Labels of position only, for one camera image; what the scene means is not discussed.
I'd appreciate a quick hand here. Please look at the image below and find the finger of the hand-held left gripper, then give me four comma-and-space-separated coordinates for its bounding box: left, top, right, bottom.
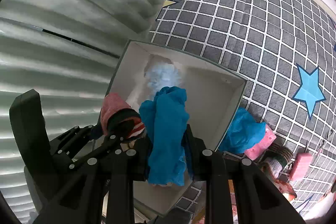
69, 133, 132, 170
51, 124, 105, 159

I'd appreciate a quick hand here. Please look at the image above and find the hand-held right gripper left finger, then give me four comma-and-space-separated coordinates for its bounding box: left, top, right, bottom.
33, 135, 151, 224

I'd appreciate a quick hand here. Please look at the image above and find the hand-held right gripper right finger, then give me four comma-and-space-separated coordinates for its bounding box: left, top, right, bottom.
184, 124, 307, 224

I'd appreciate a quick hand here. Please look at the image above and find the blue nonwoven cloth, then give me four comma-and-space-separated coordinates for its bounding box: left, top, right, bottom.
219, 107, 267, 155
139, 86, 190, 186

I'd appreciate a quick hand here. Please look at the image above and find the grey storage box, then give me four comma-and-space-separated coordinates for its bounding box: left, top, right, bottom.
106, 40, 248, 216

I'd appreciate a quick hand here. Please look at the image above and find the pink sponge with holes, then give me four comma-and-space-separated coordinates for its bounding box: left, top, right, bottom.
244, 126, 277, 160

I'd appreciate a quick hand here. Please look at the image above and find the light blue mesh bath puff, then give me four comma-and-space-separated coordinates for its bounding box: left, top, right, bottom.
144, 61, 181, 94

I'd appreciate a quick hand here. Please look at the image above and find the brown purple knitted sock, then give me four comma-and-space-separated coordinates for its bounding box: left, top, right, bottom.
259, 144, 294, 180

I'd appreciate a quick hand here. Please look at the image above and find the plain pink sponge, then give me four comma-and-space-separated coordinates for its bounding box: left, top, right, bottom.
289, 153, 314, 181

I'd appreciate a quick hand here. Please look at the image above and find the floral tissue box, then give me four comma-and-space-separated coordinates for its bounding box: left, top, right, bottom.
273, 178, 298, 202

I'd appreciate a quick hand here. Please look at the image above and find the grey checked blanket with stars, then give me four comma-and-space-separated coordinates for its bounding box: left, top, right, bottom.
150, 0, 336, 216

